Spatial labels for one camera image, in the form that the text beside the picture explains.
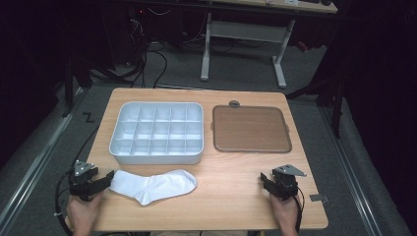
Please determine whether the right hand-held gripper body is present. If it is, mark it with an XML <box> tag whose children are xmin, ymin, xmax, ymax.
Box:
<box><xmin>271</xmin><ymin>163</ymin><xmax>308</xmax><ymax>202</ymax></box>

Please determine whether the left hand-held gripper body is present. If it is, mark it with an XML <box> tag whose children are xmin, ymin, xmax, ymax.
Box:
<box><xmin>68</xmin><ymin>159</ymin><xmax>99</xmax><ymax>202</ymax></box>

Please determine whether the white sock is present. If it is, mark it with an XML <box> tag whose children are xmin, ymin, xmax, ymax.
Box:
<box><xmin>108</xmin><ymin>168</ymin><xmax>199</xmax><ymax>207</ymax></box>

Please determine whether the person's left hand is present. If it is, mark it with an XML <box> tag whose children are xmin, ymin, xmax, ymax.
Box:
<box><xmin>66</xmin><ymin>191</ymin><xmax>104</xmax><ymax>236</ymax></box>

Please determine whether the person's right hand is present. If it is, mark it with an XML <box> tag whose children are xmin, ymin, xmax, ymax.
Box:
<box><xmin>268</xmin><ymin>192</ymin><xmax>301</xmax><ymax>236</ymax></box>

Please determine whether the grey tape piece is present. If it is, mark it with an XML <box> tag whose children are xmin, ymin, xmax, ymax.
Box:
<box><xmin>309</xmin><ymin>194</ymin><xmax>330</xmax><ymax>204</ymax></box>

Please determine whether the brown flat tray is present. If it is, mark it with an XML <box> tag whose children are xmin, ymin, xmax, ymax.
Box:
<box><xmin>211</xmin><ymin>104</ymin><xmax>293</xmax><ymax>154</ymax></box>

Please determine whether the white divided storage box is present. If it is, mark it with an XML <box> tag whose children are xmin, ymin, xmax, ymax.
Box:
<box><xmin>108</xmin><ymin>100</ymin><xmax>206</xmax><ymax>166</ymax></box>

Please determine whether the black metal stand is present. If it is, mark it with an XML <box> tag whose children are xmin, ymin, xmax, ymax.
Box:
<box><xmin>61</xmin><ymin>55</ymin><xmax>94</xmax><ymax>118</ymax></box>
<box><xmin>284</xmin><ymin>70</ymin><xmax>347</xmax><ymax>140</ymax></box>

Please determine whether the desk with white legs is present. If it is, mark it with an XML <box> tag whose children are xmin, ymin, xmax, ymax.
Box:
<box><xmin>200</xmin><ymin>0</ymin><xmax>339</xmax><ymax>90</ymax></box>

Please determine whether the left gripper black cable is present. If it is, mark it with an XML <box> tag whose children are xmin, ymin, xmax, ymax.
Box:
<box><xmin>53</xmin><ymin>168</ymin><xmax>76</xmax><ymax>236</ymax></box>

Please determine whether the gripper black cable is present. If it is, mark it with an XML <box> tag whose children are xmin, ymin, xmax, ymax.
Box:
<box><xmin>53</xmin><ymin>168</ymin><xmax>76</xmax><ymax>236</ymax></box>
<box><xmin>292</xmin><ymin>194</ymin><xmax>306</xmax><ymax>234</ymax></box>

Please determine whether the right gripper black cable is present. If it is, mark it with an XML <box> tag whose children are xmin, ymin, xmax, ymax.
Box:
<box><xmin>292</xmin><ymin>194</ymin><xmax>306</xmax><ymax>234</ymax></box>

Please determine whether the black floor cable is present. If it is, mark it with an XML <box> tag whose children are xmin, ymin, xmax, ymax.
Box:
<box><xmin>70</xmin><ymin>125</ymin><xmax>100</xmax><ymax>169</ymax></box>

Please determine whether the metal floor rail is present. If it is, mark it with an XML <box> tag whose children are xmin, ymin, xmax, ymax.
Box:
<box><xmin>318</xmin><ymin>105</ymin><xmax>386</xmax><ymax>236</ymax></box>
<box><xmin>0</xmin><ymin>88</ymin><xmax>86</xmax><ymax>228</ymax></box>

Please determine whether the bundle of black cables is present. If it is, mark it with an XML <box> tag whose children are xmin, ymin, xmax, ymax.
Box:
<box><xmin>91</xmin><ymin>32</ymin><xmax>169</xmax><ymax>89</ymax></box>

